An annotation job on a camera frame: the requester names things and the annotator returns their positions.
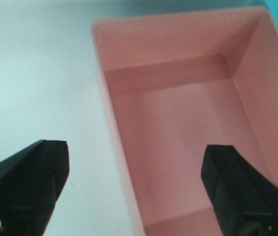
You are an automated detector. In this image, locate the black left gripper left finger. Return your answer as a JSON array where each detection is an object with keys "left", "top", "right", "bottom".
[{"left": 0, "top": 140, "right": 69, "bottom": 236}]

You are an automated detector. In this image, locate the pink plastic box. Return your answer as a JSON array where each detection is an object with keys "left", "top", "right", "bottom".
[{"left": 92, "top": 7, "right": 278, "bottom": 236}]

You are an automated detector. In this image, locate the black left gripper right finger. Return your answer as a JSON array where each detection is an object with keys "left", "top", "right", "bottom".
[{"left": 201, "top": 145, "right": 278, "bottom": 236}]

